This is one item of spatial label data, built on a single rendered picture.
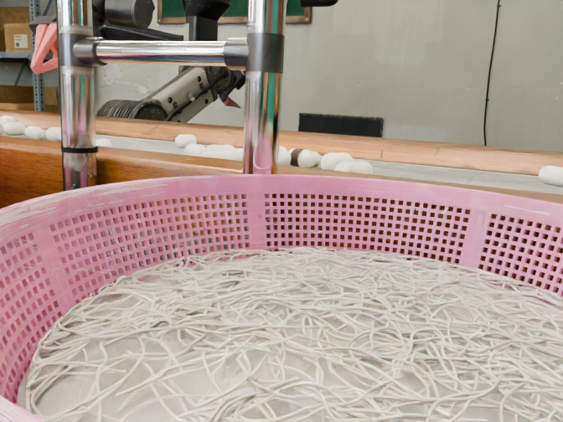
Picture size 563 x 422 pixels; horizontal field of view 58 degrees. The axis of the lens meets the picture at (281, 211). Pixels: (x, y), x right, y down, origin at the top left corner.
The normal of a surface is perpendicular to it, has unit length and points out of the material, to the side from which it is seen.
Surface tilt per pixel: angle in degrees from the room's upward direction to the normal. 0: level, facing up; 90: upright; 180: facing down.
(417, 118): 90
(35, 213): 75
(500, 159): 45
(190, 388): 3
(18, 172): 90
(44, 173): 90
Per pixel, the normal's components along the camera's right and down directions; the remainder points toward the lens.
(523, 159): -0.25, -0.57
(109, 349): 0.15, -0.86
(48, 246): 0.95, -0.22
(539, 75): -0.38, 0.18
